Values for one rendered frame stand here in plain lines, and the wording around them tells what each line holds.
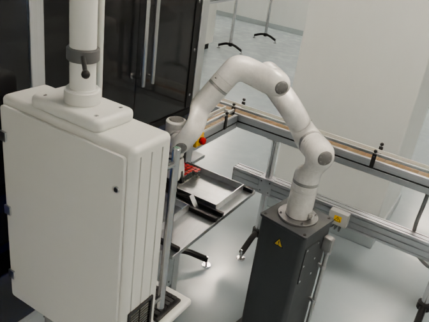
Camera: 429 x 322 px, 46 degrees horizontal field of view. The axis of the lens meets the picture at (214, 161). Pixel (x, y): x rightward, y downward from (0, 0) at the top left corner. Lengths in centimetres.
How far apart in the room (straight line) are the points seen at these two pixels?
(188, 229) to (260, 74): 71
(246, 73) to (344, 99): 174
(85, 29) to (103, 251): 60
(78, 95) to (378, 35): 246
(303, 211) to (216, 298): 105
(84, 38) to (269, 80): 84
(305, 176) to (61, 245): 113
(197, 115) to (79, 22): 77
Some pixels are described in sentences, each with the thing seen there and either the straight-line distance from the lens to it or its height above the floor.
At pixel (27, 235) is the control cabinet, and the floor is 112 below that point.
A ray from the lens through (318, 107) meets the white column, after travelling 372.
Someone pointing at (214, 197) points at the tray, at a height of 88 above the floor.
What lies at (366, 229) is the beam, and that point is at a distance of 325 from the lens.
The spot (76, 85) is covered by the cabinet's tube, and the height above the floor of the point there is 164.
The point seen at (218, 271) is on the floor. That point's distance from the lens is 338.
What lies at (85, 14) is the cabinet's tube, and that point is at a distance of 134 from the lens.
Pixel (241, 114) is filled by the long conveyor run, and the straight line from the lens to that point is 332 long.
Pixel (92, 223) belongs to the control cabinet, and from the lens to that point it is 144.
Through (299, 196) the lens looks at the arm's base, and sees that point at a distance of 232.
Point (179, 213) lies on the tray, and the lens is 222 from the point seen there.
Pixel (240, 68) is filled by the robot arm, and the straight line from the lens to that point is 197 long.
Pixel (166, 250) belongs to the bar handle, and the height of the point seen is 113.
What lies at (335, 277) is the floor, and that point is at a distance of 359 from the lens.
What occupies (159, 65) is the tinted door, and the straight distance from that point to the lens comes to 223.
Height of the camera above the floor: 210
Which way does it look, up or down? 26 degrees down
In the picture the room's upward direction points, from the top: 8 degrees clockwise
